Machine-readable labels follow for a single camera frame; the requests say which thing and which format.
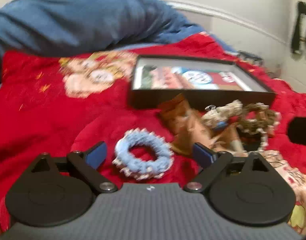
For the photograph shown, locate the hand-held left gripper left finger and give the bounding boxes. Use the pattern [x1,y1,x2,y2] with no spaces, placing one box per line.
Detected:
[30,141,119,193]

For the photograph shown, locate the black lace scrunchie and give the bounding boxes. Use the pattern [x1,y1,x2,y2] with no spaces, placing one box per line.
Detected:
[239,127,270,153]

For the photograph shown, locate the brown scrunchie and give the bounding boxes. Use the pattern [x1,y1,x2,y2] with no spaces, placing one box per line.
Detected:
[237,104,281,137]

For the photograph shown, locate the hanging dark clothes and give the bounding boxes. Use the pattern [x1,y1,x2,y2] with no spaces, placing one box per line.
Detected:
[290,1,306,60]

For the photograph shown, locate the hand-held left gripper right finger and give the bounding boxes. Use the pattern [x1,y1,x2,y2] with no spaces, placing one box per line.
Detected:
[183,142,271,193]

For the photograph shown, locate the beige lace scrunchie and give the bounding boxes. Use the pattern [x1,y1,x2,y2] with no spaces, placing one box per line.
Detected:
[202,99,243,130]

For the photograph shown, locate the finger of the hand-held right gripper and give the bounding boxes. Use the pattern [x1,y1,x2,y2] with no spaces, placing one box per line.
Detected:
[287,117,306,147]

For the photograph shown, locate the light blue scrunchie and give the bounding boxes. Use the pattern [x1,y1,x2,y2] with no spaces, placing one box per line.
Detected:
[112,128,175,180]

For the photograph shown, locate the red printed blanket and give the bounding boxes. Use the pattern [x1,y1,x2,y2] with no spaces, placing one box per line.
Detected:
[0,31,306,233]

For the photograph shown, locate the black cardboard box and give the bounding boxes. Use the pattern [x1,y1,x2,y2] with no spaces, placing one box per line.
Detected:
[129,54,277,110]

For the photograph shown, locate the blue hair clip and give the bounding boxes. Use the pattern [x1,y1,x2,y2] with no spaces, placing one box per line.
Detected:
[213,121,230,132]

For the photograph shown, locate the blue fleece blanket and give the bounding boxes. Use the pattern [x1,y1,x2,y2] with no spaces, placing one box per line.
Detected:
[0,0,237,85]

